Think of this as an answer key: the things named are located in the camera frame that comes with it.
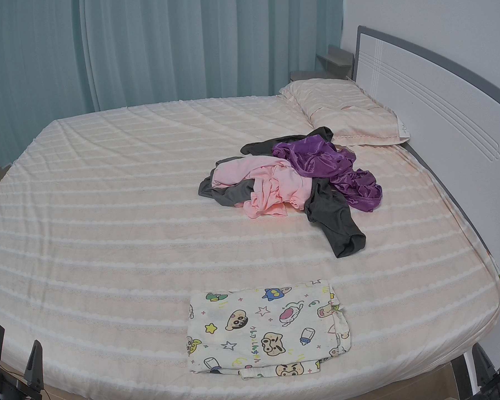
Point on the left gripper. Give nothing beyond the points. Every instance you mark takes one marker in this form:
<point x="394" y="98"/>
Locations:
<point x="8" y="383"/>

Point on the white printed pyjama top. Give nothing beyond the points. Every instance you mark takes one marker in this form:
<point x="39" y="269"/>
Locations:
<point x="266" y="331"/>

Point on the bed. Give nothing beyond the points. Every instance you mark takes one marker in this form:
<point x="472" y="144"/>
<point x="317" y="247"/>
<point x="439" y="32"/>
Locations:
<point x="108" y="202"/>

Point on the dark grey garment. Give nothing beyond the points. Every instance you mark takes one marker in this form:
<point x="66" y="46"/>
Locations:
<point x="337" y="227"/>

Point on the purple garment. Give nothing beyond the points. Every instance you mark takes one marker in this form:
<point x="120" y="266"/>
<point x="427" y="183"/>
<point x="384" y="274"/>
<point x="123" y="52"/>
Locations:
<point x="316" y="156"/>

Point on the pink garment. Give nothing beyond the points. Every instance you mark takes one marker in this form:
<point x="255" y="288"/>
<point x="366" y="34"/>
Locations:
<point x="275" y="186"/>

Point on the cream pillow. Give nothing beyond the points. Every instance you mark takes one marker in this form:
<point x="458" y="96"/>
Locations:
<point x="341" y="106"/>

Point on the grey bedside table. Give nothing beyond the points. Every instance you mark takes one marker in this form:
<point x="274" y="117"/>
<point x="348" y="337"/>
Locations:
<point x="337" y="58"/>

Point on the blue-green curtain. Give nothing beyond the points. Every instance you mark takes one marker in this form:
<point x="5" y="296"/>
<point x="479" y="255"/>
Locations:
<point x="171" y="36"/>

